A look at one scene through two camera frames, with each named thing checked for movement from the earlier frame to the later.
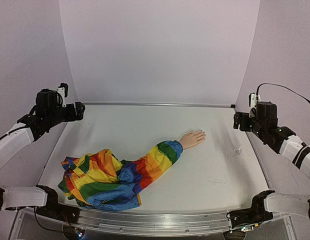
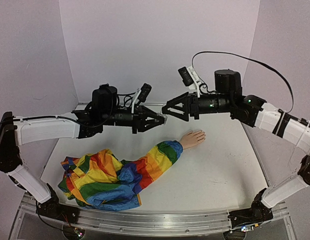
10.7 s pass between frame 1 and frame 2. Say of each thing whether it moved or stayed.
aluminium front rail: stayed
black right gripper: moved
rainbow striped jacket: stayed
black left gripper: moved
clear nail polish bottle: moved
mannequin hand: stayed
